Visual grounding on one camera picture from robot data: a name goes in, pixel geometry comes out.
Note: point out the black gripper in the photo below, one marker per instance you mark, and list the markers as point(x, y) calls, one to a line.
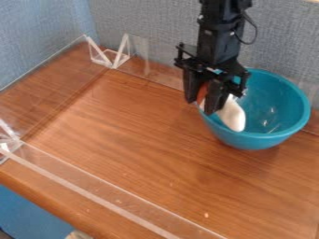
point(211, 62)

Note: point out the white toy mushroom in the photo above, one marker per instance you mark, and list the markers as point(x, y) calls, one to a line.
point(231, 113)

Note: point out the blue plastic bowl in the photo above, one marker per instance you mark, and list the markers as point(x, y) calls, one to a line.
point(276, 109)

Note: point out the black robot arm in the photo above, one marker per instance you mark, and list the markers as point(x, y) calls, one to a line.
point(221, 11)

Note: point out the clear acrylic back panel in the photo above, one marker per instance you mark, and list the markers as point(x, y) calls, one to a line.
point(141, 67)

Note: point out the clear acrylic panel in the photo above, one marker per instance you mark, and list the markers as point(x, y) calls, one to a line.
point(141, 67)
point(36, 97)

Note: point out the clear acrylic left panel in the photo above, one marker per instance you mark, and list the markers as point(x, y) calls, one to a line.
point(36, 97)

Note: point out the clear acrylic corner bracket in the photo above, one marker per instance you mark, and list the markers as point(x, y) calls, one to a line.
point(106, 57)

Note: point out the clear acrylic front rail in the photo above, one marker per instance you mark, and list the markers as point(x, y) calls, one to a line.
point(120, 202)

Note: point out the clear acrylic front bracket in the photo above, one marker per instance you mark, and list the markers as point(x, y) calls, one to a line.
point(6, 140)

